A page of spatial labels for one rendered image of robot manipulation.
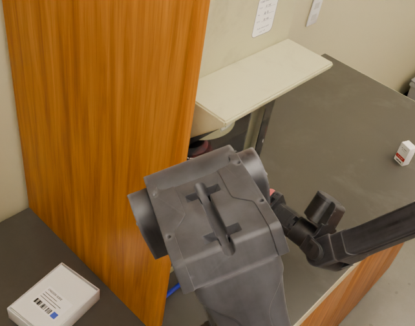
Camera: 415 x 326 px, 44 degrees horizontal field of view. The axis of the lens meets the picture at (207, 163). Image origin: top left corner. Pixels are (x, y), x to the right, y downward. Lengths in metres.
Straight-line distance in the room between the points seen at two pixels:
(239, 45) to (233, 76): 0.06
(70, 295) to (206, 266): 0.90
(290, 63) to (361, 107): 1.07
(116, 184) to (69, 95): 0.19
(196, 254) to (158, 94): 0.48
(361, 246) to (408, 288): 1.77
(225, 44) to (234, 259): 0.63
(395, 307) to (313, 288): 1.35
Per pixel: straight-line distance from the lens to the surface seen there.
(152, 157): 0.86
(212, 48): 0.91
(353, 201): 1.63
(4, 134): 1.31
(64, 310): 1.21
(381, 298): 2.69
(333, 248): 1.07
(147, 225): 0.41
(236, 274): 0.35
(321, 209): 1.11
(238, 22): 0.93
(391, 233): 1.02
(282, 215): 1.14
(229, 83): 0.91
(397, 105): 2.15
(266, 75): 0.96
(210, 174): 0.39
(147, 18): 0.75
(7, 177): 1.40
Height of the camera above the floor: 2.00
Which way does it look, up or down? 41 degrees down
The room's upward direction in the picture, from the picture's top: 10 degrees clockwise
